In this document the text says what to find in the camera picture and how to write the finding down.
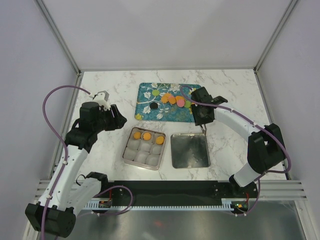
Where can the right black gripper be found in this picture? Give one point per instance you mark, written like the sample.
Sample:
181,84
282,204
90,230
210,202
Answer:
197,120

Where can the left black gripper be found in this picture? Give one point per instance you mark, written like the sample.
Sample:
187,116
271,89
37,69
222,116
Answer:
116,122

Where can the steel kitchen tongs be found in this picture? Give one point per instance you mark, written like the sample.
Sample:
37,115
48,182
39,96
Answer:
203,129

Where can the pink round cookie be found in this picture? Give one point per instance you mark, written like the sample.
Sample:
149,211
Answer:
180,103

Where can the orange cookie small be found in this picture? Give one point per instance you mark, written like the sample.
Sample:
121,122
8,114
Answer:
137,135

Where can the orange round cookie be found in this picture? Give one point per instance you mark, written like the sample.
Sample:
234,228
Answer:
160,140

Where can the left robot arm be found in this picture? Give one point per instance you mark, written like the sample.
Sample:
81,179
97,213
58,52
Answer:
56,211

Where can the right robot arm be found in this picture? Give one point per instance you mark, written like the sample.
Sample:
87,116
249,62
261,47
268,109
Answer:
265,145

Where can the orange cookie in pile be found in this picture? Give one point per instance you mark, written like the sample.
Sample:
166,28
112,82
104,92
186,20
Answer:
172,100

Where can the silver tin lid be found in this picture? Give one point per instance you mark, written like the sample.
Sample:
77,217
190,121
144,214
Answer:
189,150

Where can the cookie tin with liners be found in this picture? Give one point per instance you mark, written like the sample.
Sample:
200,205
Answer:
141,153

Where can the teal floral tray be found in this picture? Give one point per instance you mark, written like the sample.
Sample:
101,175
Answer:
166,112

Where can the black round cookie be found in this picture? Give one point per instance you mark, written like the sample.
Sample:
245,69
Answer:
154,105

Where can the light green cookie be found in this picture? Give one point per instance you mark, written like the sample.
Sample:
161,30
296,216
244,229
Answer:
155,92

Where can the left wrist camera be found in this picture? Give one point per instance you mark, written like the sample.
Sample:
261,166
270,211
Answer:
102,98

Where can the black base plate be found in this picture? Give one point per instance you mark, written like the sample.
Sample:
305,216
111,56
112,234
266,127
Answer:
184,192

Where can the white cable duct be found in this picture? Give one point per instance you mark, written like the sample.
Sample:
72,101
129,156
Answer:
97,205

